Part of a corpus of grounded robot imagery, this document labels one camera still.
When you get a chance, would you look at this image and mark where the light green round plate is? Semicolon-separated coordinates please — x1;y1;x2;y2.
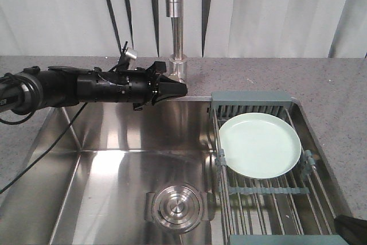
219;112;302;179

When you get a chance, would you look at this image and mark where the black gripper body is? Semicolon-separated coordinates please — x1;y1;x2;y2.
76;61;166;109

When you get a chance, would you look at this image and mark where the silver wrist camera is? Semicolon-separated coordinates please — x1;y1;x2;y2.
120;41;138;63

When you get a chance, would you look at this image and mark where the teal wire dish rack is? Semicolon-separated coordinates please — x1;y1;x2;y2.
208;91;350;244

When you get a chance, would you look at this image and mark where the stainless steel faucet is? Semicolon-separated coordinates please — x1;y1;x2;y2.
166;0;188;83

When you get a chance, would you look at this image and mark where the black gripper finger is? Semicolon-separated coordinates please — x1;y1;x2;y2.
334;215;367;245
158;77;188;102

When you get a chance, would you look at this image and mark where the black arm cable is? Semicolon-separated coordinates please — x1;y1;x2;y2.
0;103;88;195

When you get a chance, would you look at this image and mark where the white pleated curtain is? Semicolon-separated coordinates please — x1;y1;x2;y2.
1;0;366;58

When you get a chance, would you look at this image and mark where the round steel sink drain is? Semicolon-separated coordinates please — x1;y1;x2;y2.
144;183;214;234

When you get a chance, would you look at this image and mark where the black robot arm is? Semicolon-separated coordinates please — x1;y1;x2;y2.
1;61;188;117

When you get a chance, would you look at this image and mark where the stainless steel sink basin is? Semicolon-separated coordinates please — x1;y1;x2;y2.
1;96;344;244

